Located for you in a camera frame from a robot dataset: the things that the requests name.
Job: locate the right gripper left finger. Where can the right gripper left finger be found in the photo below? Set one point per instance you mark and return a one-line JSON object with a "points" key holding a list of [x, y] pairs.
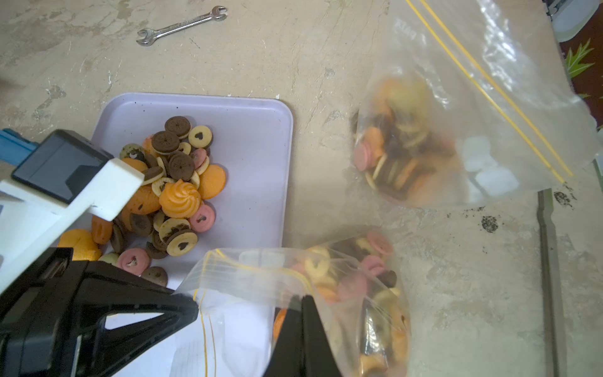
{"points": [[77, 318]]}

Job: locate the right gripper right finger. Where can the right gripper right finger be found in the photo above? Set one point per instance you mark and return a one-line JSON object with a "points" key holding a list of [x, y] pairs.
{"points": [[302, 348]]}

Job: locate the clear bag of donuts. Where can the clear bag of donuts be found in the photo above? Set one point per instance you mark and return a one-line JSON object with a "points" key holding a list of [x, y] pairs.
{"points": [[335, 309]]}

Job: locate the pile of poured cookies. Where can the pile of poured cookies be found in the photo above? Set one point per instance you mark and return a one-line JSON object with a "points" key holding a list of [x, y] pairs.
{"points": [[167, 213]]}

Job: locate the clear bag of cookies back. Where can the clear bag of cookies back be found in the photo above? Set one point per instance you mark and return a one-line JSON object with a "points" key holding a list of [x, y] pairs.
{"points": [[470, 103]]}

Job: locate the lavender plastic tray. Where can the lavender plastic tray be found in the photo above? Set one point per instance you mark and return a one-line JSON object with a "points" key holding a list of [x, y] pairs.
{"points": [[252, 142]]}

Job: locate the silver wrench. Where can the silver wrench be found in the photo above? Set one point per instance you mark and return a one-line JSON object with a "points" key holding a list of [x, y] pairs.
{"points": [[148, 36]]}

